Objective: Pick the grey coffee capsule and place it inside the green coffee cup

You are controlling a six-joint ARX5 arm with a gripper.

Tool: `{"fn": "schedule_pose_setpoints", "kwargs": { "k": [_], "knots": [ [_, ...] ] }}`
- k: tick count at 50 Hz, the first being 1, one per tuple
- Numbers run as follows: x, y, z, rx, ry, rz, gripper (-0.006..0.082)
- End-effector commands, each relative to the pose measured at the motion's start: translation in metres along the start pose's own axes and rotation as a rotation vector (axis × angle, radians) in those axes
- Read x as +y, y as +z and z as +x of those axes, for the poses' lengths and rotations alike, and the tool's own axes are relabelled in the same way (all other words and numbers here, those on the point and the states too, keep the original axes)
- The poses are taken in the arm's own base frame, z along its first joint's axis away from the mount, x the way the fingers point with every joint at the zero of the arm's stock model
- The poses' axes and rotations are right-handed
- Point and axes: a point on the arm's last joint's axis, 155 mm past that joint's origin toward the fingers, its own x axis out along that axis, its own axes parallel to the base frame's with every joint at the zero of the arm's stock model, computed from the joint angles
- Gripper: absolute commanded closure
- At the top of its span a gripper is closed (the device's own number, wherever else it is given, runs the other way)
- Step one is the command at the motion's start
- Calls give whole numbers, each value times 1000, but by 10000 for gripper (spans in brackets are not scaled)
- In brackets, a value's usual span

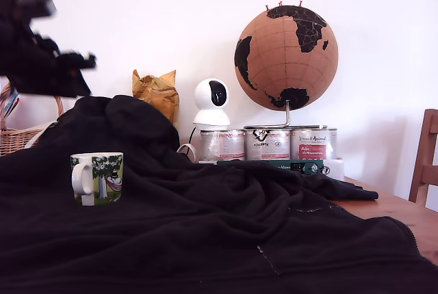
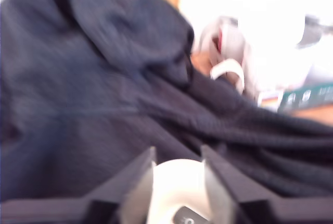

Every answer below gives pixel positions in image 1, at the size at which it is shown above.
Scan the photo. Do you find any wooden chair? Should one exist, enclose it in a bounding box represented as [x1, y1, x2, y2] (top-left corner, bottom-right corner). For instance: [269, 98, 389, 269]
[407, 109, 438, 208]

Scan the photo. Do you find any dark green flat box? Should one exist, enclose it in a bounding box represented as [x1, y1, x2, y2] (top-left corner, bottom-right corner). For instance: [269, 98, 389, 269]
[216, 159, 325, 176]

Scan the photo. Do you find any black fleece blanket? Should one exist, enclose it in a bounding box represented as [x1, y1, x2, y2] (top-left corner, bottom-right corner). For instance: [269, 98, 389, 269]
[0, 94, 438, 294]

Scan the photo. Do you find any wicker basket with handle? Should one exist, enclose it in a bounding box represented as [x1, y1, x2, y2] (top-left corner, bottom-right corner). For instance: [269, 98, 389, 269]
[0, 81, 65, 157]

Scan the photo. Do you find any cork globe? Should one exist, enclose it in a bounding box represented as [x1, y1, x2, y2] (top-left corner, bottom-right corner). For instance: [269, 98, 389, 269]
[233, 4, 339, 112]

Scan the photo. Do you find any crumpled brown paper bag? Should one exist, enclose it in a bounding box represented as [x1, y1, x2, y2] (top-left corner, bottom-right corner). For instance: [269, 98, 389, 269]
[132, 69, 181, 126]

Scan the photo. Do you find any metal globe stand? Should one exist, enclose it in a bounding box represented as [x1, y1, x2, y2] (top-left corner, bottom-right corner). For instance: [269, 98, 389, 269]
[243, 99, 329, 131]

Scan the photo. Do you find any white dome security camera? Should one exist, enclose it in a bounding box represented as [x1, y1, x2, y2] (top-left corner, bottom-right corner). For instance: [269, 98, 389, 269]
[192, 77, 231, 129]

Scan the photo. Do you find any white looped cable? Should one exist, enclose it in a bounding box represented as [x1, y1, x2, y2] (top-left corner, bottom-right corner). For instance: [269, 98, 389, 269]
[176, 143, 197, 163]

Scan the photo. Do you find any white box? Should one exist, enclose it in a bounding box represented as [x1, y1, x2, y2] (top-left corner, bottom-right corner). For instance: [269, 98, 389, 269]
[322, 158, 345, 183]

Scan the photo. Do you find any silver tin red white label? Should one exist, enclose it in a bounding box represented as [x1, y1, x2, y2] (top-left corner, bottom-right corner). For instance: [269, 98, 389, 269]
[198, 129, 246, 163]

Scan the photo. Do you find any red pen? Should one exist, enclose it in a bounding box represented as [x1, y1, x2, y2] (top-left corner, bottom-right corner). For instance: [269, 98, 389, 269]
[3, 98, 21, 119]

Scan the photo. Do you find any blue pen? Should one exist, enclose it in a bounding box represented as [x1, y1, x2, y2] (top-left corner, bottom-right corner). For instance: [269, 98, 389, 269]
[2, 90, 20, 118]

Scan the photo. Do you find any green illustrated coffee mug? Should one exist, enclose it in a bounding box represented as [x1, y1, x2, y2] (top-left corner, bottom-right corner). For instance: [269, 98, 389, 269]
[70, 152, 125, 207]

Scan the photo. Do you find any silver tin script red label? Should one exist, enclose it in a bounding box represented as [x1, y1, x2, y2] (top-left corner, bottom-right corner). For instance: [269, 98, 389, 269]
[289, 128, 338, 162]

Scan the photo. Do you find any silver tin black logo label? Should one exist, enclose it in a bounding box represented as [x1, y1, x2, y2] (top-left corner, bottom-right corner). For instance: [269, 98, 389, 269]
[244, 129, 292, 162]

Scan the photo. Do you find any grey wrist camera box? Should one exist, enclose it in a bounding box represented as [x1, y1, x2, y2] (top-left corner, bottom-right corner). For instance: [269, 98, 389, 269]
[14, 0, 57, 21]

